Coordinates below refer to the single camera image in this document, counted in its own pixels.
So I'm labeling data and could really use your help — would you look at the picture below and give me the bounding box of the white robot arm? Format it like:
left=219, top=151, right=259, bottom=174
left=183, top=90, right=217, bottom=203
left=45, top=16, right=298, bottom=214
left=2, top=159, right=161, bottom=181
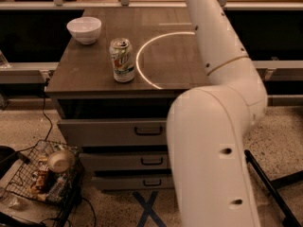
left=167, top=0, right=267, bottom=227

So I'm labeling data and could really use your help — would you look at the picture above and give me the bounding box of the tan bowl in basket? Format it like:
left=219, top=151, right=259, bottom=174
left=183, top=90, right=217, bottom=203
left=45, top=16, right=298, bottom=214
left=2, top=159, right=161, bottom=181
left=47, top=150, right=76, bottom=173

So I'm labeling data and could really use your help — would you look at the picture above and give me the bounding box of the black wire basket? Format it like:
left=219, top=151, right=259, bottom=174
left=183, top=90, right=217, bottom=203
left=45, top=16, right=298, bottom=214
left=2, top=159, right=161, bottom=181
left=6, top=140, right=80, bottom=206

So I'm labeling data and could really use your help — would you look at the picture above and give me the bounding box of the middle drawer with handle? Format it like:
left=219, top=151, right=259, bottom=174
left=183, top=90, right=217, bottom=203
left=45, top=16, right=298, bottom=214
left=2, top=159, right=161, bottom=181
left=80, top=151, right=169, bottom=171

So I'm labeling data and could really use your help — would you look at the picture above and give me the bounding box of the snack bag in basket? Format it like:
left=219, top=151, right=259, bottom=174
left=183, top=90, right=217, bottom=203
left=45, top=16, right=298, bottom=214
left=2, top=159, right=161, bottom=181
left=27, top=156, right=49, bottom=201

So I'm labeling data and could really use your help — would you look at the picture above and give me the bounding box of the top drawer with handle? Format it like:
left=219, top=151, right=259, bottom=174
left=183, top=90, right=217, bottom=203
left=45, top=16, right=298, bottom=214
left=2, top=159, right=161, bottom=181
left=58, top=118, right=167, bottom=147

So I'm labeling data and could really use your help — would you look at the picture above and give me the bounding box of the black power cable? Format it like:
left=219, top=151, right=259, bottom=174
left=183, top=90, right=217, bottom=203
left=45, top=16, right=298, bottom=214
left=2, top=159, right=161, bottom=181
left=40, top=76, right=54, bottom=142

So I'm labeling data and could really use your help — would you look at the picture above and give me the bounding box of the grey drawer cabinet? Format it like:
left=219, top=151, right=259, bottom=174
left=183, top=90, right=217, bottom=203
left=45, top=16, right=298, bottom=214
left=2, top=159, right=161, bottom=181
left=46, top=8, right=207, bottom=191

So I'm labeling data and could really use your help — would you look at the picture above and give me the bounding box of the drawer with handle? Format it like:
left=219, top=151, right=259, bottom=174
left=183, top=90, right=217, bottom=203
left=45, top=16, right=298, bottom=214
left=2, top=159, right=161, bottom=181
left=80, top=151, right=169, bottom=171
left=58, top=118, right=167, bottom=147
left=92, top=174, right=174, bottom=191

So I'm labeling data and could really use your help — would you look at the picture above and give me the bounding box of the white green soda can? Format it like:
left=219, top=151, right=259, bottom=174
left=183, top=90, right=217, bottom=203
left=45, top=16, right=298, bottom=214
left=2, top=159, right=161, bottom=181
left=109, top=38, right=134, bottom=83

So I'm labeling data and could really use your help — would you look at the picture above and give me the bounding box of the bottom drawer with handle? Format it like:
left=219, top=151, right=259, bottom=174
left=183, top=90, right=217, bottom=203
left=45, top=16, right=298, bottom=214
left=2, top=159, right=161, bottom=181
left=92, top=174, right=174, bottom=191

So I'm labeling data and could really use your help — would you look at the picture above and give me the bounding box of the plastic water bottle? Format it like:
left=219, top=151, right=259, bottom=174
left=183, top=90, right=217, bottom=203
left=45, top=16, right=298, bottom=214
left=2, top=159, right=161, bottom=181
left=46, top=175, right=67, bottom=202

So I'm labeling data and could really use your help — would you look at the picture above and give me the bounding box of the white bowl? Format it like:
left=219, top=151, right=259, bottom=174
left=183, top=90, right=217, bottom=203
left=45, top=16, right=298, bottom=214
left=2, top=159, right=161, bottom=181
left=66, top=17, right=101, bottom=44

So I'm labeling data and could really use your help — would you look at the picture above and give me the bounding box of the black chair base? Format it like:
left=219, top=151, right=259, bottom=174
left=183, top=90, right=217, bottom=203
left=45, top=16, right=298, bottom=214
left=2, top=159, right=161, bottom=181
left=244, top=149, right=303, bottom=227

